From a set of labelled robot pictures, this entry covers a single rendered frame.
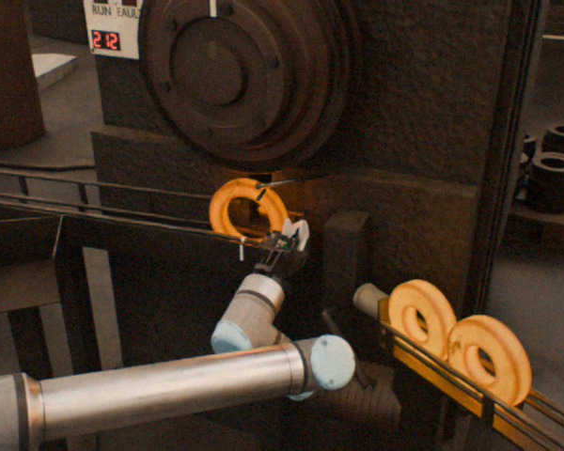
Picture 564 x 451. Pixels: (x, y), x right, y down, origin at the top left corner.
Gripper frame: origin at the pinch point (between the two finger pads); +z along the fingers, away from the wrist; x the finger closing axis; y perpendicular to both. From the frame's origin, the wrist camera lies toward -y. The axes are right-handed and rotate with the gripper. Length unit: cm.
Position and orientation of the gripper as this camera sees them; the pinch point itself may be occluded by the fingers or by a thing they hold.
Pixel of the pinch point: (302, 227)
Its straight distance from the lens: 146.9
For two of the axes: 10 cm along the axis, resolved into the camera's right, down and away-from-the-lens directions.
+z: 3.9, -6.8, 6.2
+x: -9.1, -1.9, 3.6
